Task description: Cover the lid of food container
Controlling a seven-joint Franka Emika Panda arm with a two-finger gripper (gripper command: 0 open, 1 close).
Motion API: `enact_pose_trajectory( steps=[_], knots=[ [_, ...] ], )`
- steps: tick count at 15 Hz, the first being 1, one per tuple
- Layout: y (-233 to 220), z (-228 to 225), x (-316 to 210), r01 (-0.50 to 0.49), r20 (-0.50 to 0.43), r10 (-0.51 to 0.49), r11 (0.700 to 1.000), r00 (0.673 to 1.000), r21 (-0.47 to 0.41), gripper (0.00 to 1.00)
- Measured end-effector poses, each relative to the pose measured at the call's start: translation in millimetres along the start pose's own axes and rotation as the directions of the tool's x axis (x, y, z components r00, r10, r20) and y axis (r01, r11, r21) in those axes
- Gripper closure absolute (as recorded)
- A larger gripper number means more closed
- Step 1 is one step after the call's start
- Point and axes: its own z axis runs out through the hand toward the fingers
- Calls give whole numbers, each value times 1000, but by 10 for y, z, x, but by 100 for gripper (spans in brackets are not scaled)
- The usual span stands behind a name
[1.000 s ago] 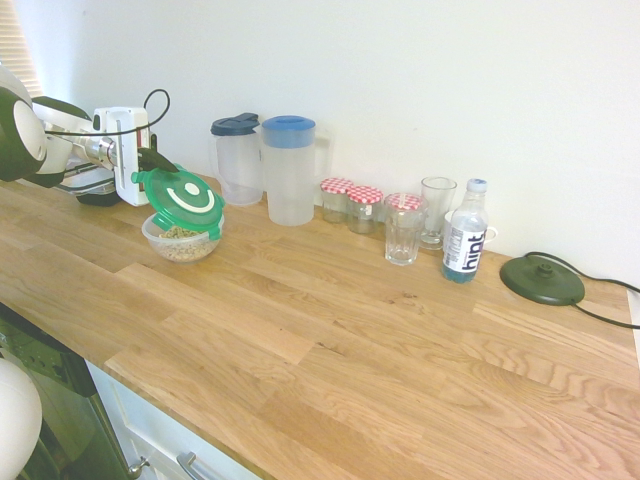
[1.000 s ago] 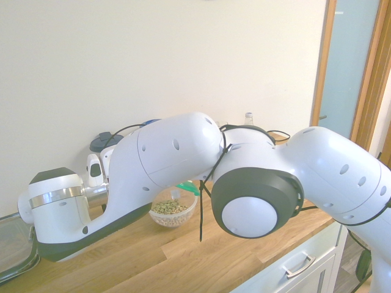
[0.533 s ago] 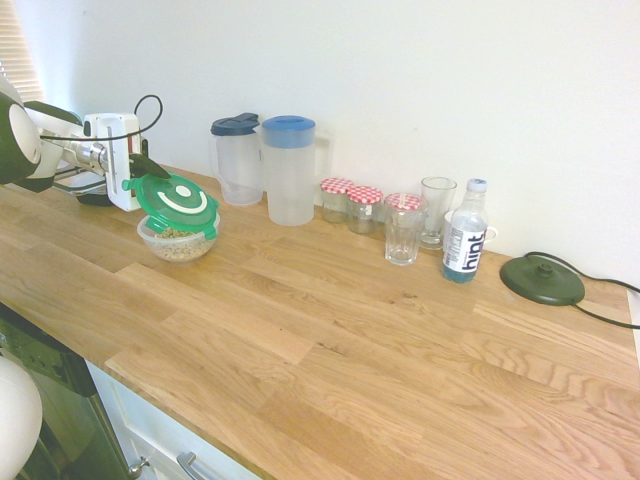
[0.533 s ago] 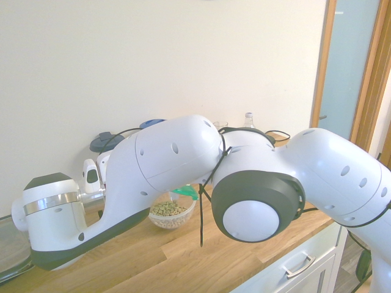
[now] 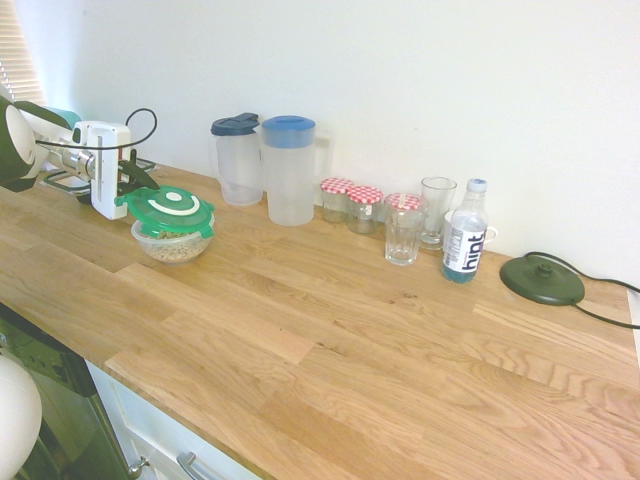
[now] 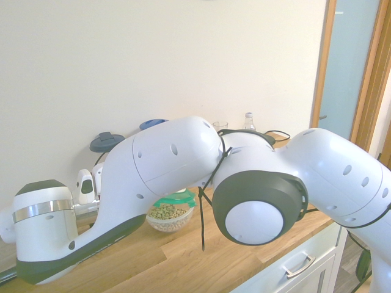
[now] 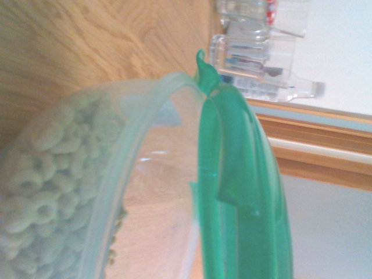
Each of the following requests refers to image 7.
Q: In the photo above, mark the hint water bottle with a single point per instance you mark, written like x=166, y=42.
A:
x=261, y=88

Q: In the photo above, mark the ribbed drinking glass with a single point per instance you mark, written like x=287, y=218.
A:
x=247, y=55

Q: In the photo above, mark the clear plastic food bowl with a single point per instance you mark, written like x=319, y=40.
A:
x=116, y=145

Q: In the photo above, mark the tall smooth drinking glass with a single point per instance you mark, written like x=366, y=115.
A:
x=247, y=17

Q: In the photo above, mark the wooden door frame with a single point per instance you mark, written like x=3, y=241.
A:
x=319, y=165

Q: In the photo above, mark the glass jar red checkered lid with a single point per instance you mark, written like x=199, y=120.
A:
x=271, y=13

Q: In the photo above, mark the green round container lid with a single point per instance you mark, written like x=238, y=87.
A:
x=247, y=174

